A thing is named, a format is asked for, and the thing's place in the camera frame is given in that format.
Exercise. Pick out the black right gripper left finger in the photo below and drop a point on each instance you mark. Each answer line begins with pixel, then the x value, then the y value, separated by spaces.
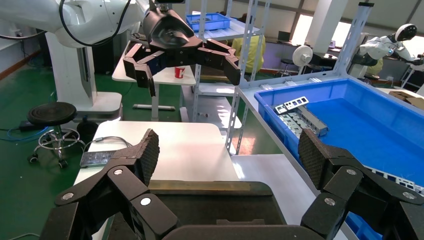
pixel 132 185

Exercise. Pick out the white pedestal fan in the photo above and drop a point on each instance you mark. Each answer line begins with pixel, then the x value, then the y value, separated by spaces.
pixel 302 55

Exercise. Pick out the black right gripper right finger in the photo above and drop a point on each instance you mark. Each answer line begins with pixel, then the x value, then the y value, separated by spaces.
pixel 348 185

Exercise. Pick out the small blue plastic tray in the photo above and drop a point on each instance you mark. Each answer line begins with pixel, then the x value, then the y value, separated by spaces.
pixel 208 21

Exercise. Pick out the person in yellow jacket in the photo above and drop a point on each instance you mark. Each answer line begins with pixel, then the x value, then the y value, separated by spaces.
pixel 259 49

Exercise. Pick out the black rounded floor object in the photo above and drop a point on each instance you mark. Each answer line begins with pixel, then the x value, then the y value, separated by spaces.
pixel 86 130

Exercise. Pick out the grey flat electronic device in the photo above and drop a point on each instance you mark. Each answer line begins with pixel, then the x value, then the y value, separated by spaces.
pixel 97 159

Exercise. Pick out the grey perforated metal bracket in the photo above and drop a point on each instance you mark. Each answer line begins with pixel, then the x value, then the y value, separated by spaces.
pixel 291 105

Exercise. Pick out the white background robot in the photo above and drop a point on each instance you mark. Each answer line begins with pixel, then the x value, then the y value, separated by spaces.
pixel 377 46

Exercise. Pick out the black power adapter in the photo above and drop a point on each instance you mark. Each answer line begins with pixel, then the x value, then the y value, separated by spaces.
pixel 30 125

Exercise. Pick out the open cardboard box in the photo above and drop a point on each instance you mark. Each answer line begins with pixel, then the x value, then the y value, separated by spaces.
pixel 407 97

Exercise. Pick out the red white cup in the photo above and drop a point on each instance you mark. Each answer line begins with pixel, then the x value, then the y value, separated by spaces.
pixel 180 73

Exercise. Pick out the grey slotted metal plate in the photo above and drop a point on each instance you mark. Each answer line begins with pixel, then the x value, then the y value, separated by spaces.
pixel 288 116

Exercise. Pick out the blue plastic bin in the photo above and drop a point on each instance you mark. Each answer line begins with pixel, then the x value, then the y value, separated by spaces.
pixel 364 132

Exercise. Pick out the grey metal channel part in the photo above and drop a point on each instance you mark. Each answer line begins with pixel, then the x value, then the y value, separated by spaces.
pixel 314 122

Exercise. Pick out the white background shelf rack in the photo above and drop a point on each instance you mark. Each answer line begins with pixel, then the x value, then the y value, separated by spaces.
pixel 215 89

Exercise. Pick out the black round wheeled stool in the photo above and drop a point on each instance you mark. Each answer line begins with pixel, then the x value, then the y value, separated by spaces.
pixel 51 112

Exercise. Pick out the black monitor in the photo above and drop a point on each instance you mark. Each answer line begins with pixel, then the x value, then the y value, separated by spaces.
pixel 284 35

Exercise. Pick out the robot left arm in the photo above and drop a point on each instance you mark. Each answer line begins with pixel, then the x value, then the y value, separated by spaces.
pixel 33 13

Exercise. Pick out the black bar stool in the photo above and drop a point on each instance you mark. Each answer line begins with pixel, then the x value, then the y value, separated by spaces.
pixel 287 61

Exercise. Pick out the white robot torso column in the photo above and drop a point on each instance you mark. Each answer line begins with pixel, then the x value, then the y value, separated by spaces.
pixel 73 73

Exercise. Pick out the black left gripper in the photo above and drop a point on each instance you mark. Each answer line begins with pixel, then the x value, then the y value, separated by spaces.
pixel 172 33

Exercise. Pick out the white standing desk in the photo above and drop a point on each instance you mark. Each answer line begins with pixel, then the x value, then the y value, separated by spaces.
pixel 169 79

